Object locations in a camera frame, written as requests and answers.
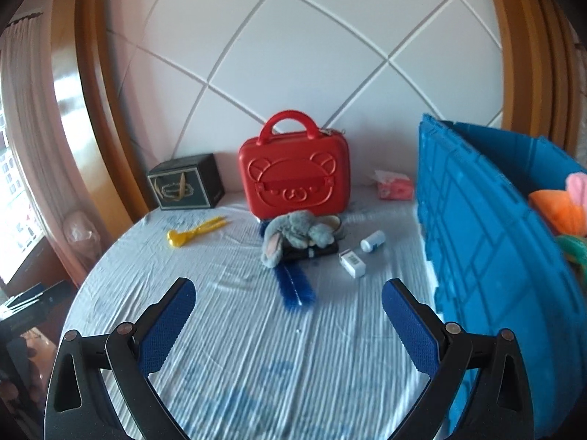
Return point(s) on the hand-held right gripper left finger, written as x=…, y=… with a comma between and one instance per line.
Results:
x=165, y=330

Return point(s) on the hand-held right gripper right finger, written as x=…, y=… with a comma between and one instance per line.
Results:
x=412, y=330

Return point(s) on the small white box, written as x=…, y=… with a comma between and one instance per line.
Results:
x=352, y=263

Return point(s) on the yellow plastic tongs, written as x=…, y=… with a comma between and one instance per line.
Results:
x=176, y=238

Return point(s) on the small white bottle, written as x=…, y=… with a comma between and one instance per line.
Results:
x=372, y=241

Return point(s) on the blue plastic crate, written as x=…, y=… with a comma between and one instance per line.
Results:
x=481, y=247

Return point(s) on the blue bottle brush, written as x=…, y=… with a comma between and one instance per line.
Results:
x=293, y=288

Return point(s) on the black pouch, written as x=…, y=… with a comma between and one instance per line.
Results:
x=298, y=255

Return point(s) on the grey rabbit plush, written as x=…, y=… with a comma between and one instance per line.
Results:
x=293, y=233

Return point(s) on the green packet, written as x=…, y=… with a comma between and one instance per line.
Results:
x=575, y=245

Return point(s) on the orange dress pig plush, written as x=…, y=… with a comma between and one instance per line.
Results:
x=559, y=208

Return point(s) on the dark wooden cabinet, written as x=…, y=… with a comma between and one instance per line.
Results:
x=50, y=268

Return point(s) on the clear plastic bag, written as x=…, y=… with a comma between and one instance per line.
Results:
x=82, y=233

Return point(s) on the round tin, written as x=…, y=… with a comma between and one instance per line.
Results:
x=334, y=224

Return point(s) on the pink tissue pack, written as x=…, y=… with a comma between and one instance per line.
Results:
x=394, y=190

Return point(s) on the black gift box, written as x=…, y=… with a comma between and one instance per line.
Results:
x=183, y=188

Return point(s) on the pink curtain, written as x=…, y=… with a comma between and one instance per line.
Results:
x=27, y=123

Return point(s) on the red bear suitcase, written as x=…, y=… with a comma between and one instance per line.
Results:
x=293, y=174

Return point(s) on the wooden headboard frame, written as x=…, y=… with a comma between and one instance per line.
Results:
x=105, y=101

